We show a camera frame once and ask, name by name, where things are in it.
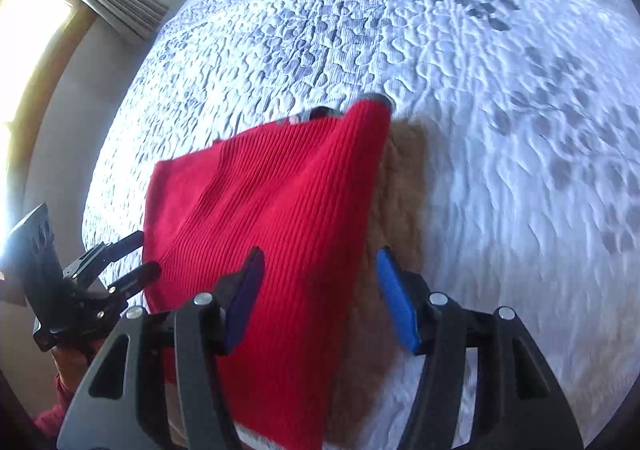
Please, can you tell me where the brown fuzzy cloth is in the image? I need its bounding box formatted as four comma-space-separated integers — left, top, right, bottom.
320, 117, 431, 450

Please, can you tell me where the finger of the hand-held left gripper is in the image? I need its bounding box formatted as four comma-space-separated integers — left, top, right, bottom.
105, 261, 163, 298
62, 230, 146, 281

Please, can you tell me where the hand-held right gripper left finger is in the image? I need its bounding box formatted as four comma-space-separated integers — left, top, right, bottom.
56, 246, 266, 450

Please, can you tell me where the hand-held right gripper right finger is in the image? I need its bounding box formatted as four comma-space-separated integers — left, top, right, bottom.
375, 246, 586, 450

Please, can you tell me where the person's left forearm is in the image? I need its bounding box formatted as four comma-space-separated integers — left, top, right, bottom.
32, 344, 97, 442

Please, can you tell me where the red knit sweater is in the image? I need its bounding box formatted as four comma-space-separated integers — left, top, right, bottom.
141, 100, 393, 450

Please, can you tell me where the bright window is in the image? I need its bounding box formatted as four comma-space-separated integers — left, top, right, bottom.
0, 0, 76, 235

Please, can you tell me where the quilted leaf-print bedspread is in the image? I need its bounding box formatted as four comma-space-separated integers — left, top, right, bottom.
82, 0, 640, 450

